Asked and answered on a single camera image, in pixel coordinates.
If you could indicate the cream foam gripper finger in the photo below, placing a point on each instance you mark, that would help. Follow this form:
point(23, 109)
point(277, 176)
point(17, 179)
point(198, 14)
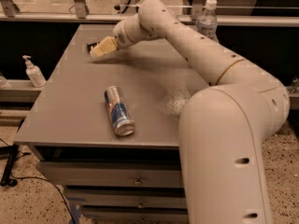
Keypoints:
point(107, 45)

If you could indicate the black rxbar chocolate wrapper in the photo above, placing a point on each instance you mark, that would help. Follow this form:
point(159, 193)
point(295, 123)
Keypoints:
point(90, 46)

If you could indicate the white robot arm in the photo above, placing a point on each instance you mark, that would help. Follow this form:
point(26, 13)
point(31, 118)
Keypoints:
point(221, 128)

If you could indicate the white pump dispenser bottle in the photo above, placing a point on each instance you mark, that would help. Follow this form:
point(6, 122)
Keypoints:
point(33, 72)

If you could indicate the clear plastic water bottle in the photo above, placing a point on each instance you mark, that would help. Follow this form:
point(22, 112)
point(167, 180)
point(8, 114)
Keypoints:
point(206, 23)

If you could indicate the blue silver energy drink can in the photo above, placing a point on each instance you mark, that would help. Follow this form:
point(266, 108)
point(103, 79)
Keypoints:
point(118, 112)

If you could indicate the grey drawer cabinet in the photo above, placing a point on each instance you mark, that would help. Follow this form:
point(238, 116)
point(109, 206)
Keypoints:
point(135, 177)

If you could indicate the black stand leg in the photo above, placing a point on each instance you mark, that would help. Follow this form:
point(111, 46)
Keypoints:
point(9, 153)

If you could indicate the metal window frame rail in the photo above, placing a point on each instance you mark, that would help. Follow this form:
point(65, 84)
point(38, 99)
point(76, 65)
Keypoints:
point(100, 11)

